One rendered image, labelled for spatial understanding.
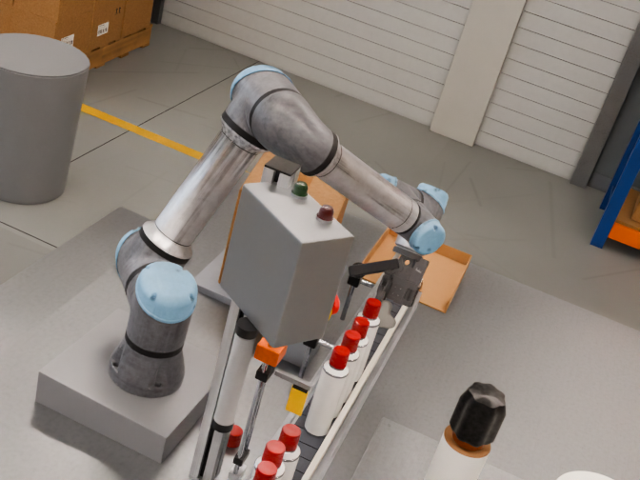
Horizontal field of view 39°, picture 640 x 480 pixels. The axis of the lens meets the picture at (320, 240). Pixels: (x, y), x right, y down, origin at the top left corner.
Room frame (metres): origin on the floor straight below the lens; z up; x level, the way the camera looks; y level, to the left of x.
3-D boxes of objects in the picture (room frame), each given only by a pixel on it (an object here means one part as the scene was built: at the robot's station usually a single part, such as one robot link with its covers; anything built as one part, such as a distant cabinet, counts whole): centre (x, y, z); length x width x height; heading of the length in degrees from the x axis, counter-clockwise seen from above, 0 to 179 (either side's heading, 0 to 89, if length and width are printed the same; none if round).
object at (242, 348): (1.13, 0.07, 1.18); 0.04 x 0.04 x 0.21
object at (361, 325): (1.54, -0.13, 0.98); 0.05 x 0.05 x 0.20
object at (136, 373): (1.42, 0.26, 0.95); 0.15 x 0.15 x 0.10
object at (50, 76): (3.48, 1.36, 0.31); 0.46 x 0.46 x 0.62
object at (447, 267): (2.24, -0.28, 0.85); 0.30 x 0.26 x 0.04; 167
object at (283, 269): (1.19, 0.04, 1.38); 0.17 x 0.10 x 0.19; 42
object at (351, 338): (1.48, -0.11, 0.98); 0.05 x 0.05 x 0.20
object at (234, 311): (1.26, 0.09, 1.16); 0.04 x 0.04 x 0.67; 77
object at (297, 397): (1.23, -0.04, 1.09); 0.03 x 0.01 x 0.06; 77
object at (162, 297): (1.43, 0.26, 1.06); 0.13 x 0.12 x 0.14; 29
